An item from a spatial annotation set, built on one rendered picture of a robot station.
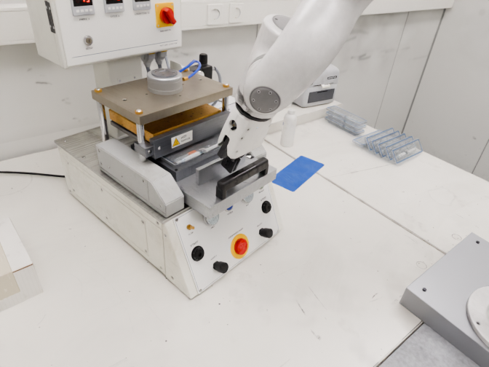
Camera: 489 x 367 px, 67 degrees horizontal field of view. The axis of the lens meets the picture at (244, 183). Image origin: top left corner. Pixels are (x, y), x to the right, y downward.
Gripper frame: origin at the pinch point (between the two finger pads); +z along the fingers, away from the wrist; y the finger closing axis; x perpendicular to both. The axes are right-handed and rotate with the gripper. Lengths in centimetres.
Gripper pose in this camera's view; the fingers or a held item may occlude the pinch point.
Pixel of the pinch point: (231, 162)
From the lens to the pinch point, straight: 79.7
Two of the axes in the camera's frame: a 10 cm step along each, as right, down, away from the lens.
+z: -3.2, 6.3, 7.0
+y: 6.6, -3.8, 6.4
